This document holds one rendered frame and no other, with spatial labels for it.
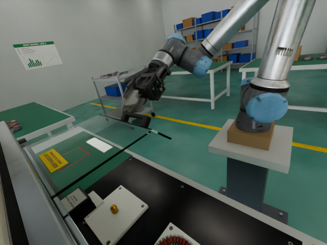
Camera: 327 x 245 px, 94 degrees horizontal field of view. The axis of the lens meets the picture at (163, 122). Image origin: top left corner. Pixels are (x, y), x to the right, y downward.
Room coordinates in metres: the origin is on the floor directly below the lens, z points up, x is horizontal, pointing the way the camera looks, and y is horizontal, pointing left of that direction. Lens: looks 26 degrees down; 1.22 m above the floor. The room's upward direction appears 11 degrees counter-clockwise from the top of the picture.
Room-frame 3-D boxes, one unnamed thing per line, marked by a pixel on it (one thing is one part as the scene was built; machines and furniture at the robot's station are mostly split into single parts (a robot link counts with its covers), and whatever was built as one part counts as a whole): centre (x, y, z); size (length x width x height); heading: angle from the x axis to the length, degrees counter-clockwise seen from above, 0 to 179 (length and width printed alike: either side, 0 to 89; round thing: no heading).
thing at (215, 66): (3.71, -0.53, 0.38); 2.20 x 0.90 x 0.75; 45
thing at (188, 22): (7.22, -1.79, 1.93); 0.42 x 0.40 x 0.29; 47
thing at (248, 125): (0.63, -0.42, 0.86); 0.15 x 0.15 x 0.10
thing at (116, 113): (2.99, 0.66, 0.51); 1.01 x 0.60 x 1.01; 45
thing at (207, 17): (6.61, -2.38, 1.92); 0.42 x 0.42 x 0.28; 46
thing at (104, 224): (0.33, 0.20, 0.78); 0.15 x 0.15 x 0.01; 45
